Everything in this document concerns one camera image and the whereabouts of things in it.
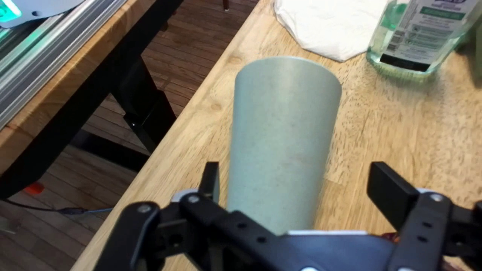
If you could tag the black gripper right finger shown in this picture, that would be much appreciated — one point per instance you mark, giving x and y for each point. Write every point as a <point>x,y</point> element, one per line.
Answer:
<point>390,193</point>

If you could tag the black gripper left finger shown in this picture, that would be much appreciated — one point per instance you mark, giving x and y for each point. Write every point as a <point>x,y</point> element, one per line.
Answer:
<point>209,181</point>

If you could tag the light blue plastic cup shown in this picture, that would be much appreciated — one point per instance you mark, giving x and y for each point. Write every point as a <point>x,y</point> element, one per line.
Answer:
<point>281,128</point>

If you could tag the black table base bar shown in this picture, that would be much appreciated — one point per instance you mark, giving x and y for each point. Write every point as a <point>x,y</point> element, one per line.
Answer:
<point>123,76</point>

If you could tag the hand sanitizer pump bottle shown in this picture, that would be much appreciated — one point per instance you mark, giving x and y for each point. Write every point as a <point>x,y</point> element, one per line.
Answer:
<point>414,37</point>

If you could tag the white folded paper napkin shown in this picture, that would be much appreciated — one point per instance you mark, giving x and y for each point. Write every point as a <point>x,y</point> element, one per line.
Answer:
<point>334,29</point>

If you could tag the aluminium extrusion frame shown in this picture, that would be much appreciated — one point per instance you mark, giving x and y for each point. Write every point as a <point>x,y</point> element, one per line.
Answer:
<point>37,38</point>

